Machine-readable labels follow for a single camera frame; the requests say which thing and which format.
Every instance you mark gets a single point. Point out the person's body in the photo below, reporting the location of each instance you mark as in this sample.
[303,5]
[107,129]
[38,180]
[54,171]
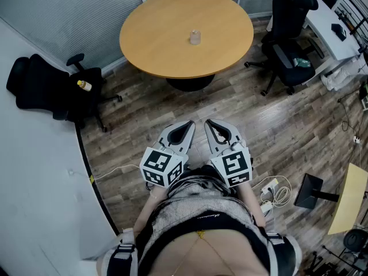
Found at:
[201,211]

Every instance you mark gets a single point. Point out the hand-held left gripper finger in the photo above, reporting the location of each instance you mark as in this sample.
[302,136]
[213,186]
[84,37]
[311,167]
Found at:
[165,135]
[188,142]

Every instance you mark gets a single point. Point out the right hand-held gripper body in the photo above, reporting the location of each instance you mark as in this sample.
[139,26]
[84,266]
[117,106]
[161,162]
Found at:
[234,165]

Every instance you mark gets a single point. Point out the light wooden desk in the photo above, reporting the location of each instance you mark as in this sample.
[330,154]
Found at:
[349,200]

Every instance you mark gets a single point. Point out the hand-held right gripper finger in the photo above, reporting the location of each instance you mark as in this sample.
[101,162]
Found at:
[231,131]
[214,142]

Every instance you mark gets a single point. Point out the white power strip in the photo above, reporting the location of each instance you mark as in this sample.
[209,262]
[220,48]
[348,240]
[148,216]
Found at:
[268,188]

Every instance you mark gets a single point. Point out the black flat stand base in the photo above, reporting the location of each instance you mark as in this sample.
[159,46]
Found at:
[309,191]

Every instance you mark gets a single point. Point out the white plastic bag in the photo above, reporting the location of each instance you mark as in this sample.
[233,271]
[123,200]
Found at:
[339,80]

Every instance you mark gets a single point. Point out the yellow-capped drink bottle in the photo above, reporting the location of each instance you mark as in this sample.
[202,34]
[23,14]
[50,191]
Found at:
[84,85]

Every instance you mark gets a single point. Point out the black metal rack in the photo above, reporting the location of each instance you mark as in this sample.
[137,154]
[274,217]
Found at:
[355,13]

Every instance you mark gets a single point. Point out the person's right forearm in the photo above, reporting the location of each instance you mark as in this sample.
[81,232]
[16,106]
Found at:
[253,203]

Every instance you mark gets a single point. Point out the green packet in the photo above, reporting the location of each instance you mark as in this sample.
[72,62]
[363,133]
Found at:
[302,63]

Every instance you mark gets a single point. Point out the black table base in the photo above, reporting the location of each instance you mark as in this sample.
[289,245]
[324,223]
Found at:
[189,83]

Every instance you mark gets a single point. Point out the black box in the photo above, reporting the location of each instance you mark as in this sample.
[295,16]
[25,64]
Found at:
[338,31]

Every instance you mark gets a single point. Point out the round wooden table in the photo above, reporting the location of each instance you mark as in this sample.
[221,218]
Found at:
[158,39]

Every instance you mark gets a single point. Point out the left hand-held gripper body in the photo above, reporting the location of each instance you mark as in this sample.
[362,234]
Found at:
[161,165]

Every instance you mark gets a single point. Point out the small clear glass jar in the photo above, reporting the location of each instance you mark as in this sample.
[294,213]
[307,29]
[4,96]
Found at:
[195,37]

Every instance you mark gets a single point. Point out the person's left forearm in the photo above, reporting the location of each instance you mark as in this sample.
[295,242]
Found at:
[146,211]

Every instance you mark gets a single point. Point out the white plug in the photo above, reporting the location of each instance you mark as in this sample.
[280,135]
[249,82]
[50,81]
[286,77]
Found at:
[357,139]

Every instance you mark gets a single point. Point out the white desk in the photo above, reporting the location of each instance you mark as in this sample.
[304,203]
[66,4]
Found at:
[325,33]

